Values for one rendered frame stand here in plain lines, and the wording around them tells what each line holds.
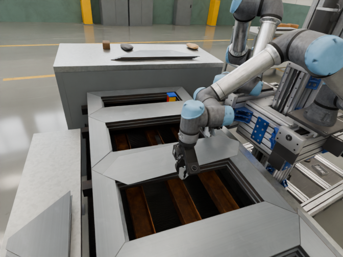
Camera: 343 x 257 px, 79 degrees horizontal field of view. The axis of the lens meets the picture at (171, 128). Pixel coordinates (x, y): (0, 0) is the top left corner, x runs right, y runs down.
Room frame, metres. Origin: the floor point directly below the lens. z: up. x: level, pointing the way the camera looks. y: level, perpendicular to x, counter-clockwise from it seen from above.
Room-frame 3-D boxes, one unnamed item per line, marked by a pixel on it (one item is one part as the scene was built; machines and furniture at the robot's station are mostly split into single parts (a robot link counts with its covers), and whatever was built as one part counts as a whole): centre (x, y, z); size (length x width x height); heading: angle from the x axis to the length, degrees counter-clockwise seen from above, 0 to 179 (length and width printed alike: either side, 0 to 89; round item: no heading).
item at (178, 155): (0.65, -0.06, 1.02); 0.09 x 0.08 x 0.12; 23
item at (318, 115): (0.99, -0.77, 1.09); 0.15 x 0.15 x 0.10
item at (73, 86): (1.57, 0.22, 0.50); 1.30 x 0.04 x 1.01; 113
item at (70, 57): (1.83, 0.33, 1.03); 1.30 x 0.60 x 0.04; 113
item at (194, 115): (0.64, -0.07, 1.18); 0.09 x 0.08 x 0.11; 107
